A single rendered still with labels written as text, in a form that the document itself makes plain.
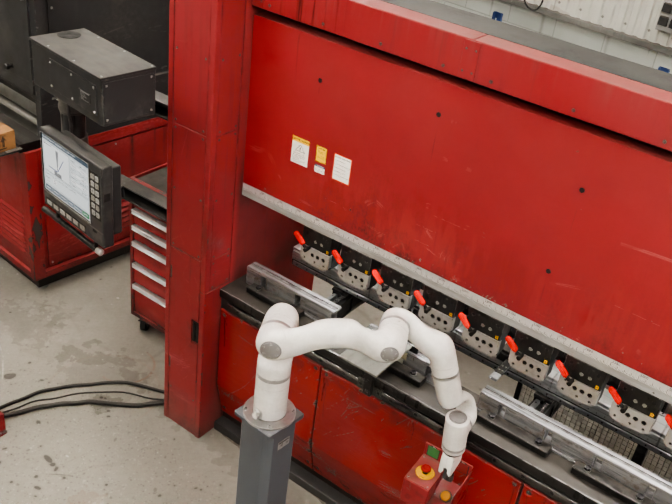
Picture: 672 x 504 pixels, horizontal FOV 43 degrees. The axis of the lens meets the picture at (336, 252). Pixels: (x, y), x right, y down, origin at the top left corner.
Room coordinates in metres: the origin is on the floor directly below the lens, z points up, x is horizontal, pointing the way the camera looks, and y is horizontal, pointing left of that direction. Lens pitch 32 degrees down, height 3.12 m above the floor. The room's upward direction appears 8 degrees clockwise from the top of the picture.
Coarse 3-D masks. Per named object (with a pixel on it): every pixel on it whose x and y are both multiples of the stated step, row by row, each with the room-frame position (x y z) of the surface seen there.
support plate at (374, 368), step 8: (376, 328) 2.87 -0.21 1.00; (408, 344) 2.79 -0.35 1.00; (344, 352) 2.69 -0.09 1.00; (352, 352) 2.69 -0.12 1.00; (360, 352) 2.70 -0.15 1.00; (352, 360) 2.64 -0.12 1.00; (360, 360) 2.65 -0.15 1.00; (368, 360) 2.66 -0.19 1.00; (360, 368) 2.61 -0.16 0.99; (368, 368) 2.61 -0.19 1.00; (376, 368) 2.61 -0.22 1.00; (384, 368) 2.62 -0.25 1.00; (376, 376) 2.57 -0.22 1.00
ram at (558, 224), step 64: (256, 64) 3.26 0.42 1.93; (320, 64) 3.09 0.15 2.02; (384, 64) 2.94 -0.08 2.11; (256, 128) 3.25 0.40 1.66; (320, 128) 3.07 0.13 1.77; (384, 128) 2.92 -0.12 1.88; (448, 128) 2.78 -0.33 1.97; (512, 128) 2.66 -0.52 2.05; (576, 128) 2.55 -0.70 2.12; (320, 192) 3.05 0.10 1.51; (384, 192) 2.89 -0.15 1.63; (448, 192) 2.75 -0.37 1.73; (512, 192) 2.63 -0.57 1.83; (576, 192) 2.51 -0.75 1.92; (640, 192) 2.41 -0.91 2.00; (448, 256) 2.72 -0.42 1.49; (512, 256) 2.60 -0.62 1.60; (576, 256) 2.48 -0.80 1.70; (640, 256) 2.37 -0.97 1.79; (512, 320) 2.56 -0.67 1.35; (576, 320) 2.44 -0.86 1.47; (640, 320) 2.34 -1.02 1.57; (640, 384) 2.30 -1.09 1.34
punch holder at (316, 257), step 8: (304, 232) 3.08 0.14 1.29; (312, 232) 3.06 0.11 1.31; (304, 240) 3.08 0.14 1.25; (312, 240) 3.06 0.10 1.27; (320, 240) 3.03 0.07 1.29; (328, 240) 3.01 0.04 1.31; (312, 248) 3.05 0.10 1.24; (320, 248) 3.03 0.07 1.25; (328, 248) 3.01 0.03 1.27; (336, 248) 3.04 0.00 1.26; (304, 256) 3.08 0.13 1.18; (312, 256) 3.05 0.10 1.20; (320, 256) 3.03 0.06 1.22; (328, 256) 3.01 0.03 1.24; (312, 264) 3.04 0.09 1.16; (320, 264) 3.02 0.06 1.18; (328, 264) 3.00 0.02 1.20; (336, 264) 3.06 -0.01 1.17
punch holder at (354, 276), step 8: (344, 248) 2.97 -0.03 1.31; (344, 256) 2.97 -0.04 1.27; (352, 256) 2.95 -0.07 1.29; (360, 256) 2.93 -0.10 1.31; (368, 256) 2.91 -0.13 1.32; (344, 264) 2.96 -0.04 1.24; (352, 264) 2.94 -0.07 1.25; (360, 264) 2.92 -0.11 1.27; (368, 264) 2.90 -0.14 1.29; (376, 264) 2.94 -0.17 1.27; (344, 272) 2.96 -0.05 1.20; (352, 272) 2.94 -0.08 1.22; (360, 272) 2.92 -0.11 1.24; (368, 272) 2.90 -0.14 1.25; (344, 280) 2.95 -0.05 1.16; (352, 280) 2.93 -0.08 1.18; (360, 280) 2.92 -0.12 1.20; (368, 280) 2.90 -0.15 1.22; (360, 288) 2.91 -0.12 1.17; (368, 288) 2.92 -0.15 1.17
